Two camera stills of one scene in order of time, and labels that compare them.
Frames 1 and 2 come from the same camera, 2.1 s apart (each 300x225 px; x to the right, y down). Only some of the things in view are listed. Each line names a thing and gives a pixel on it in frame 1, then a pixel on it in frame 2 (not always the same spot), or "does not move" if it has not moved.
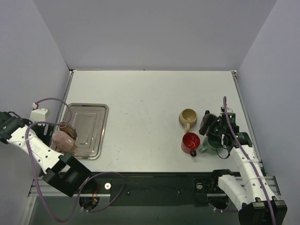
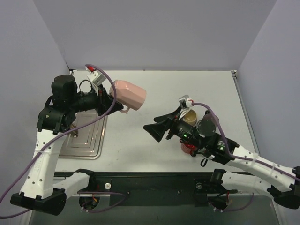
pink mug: (61, 141) → (131, 96)
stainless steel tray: (88, 122) does not move
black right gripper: (209, 124) → (172, 126)
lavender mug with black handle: (206, 120) does not move
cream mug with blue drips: (188, 117) does not move
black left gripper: (50, 132) → (102, 101)
